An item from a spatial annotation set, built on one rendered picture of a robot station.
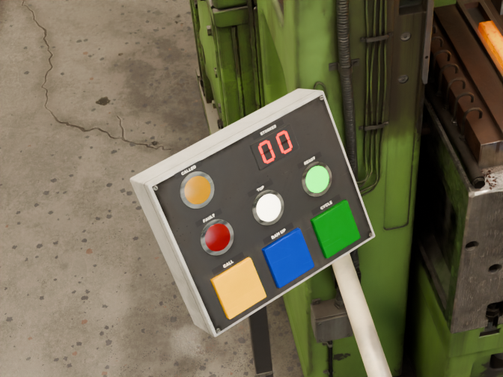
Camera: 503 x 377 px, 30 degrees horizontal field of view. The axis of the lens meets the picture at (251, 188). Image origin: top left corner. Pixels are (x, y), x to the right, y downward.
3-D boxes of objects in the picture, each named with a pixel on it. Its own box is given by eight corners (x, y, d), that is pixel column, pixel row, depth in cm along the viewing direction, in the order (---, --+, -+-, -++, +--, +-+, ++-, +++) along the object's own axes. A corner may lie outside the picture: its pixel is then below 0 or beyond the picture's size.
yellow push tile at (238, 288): (267, 296, 153) (251, 257, 151) (229, 321, 150) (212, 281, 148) (262, 294, 154) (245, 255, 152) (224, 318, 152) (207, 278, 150)
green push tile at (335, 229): (361, 237, 160) (347, 199, 158) (327, 259, 158) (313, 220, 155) (355, 235, 162) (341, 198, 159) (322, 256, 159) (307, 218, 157)
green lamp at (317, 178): (333, 192, 156) (332, 173, 153) (305, 197, 155) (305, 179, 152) (328, 179, 158) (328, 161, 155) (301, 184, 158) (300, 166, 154)
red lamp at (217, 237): (234, 250, 148) (232, 233, 145) (205, 256, 148) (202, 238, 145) (231, 235, 151) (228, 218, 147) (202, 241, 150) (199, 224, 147)
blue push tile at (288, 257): (316, 266, 156) (300, 228, 154) (279, 289, 154) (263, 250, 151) (310, 264, 158) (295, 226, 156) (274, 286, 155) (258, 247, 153)
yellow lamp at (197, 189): (215, 203, 146) (212, 184, 143) (185, 209, 145) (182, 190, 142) (212, 189, 148) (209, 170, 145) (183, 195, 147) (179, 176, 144)
